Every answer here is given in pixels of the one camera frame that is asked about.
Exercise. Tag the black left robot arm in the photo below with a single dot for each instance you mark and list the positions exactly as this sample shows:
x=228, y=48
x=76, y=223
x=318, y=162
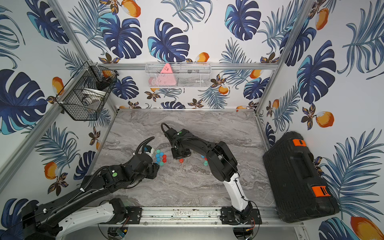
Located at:
x=65, y=215

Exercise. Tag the black plastic tool case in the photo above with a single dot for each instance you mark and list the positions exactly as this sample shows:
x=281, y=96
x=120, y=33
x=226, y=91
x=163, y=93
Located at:
x=299, y=192

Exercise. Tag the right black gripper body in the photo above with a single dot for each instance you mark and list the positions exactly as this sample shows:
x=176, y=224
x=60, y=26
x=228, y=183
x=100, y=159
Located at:
x=179, y=153

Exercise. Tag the clear wall shelf basket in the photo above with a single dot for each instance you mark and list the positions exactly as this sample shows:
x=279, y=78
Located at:
x=188, y=75

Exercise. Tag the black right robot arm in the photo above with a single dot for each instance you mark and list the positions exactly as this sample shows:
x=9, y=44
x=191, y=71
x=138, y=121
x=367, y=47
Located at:
x=223, y=166

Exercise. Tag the white items in wire basket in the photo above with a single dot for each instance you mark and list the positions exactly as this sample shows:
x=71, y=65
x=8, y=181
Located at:
x=92, y=99

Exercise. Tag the black wire basket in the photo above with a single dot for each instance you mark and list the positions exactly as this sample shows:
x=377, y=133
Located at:
x=89, y=76

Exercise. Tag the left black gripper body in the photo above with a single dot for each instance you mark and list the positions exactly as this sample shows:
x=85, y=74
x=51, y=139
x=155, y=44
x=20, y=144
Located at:
x=153, y=169

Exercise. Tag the pink triangular object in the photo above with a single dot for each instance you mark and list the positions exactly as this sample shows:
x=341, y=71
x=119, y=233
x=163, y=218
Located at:
x=166, y=77

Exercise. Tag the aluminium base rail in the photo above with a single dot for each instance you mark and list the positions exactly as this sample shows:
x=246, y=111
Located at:
x=199, y=217

